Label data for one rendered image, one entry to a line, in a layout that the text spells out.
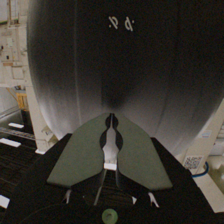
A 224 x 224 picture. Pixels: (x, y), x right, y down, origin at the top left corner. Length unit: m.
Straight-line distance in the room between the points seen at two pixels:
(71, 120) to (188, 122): 0.15
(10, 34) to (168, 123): 5.05
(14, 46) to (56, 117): 4.83
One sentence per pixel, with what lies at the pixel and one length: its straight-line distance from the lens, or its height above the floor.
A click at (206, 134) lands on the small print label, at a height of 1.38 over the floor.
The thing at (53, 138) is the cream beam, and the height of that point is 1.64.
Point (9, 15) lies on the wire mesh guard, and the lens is 0.99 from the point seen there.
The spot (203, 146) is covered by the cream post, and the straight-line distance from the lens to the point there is 0.53.
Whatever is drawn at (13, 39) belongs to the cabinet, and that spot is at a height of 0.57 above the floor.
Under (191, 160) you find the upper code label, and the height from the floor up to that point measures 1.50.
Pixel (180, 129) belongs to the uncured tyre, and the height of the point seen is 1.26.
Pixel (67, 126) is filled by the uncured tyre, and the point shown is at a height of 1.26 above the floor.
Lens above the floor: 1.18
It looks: 23 degrees up
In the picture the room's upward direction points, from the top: 177 degrees counter-clockwise
